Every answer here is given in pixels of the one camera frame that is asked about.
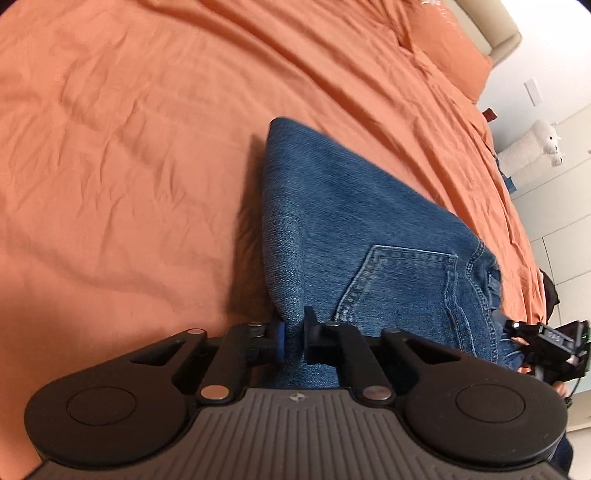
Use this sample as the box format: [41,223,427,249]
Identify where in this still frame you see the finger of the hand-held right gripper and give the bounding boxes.
[503,319,544,345]

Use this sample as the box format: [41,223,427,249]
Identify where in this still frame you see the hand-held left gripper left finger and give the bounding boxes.
[129,320,286,407]

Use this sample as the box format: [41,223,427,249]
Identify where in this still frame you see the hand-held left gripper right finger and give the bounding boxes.
[302,306,463,407]

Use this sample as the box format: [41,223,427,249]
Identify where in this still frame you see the blue denim pants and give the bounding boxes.
[261,117,528,392]

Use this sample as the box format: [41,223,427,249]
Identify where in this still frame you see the dark cloth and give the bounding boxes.
[539,270,562,325]

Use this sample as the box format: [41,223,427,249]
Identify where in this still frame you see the white plush toy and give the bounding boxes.
[496,119,567,179]

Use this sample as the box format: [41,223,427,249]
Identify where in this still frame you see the orange bed cover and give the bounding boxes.
[0,0,549,472]

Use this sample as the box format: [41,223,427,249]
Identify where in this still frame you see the orange pillow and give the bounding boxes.
[409,0,493,100]

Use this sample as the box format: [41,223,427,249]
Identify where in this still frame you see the beige bed headboard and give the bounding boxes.
[450,0,523,66]

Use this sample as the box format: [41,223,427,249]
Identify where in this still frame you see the white wall plate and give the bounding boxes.
[523,78,542,108]

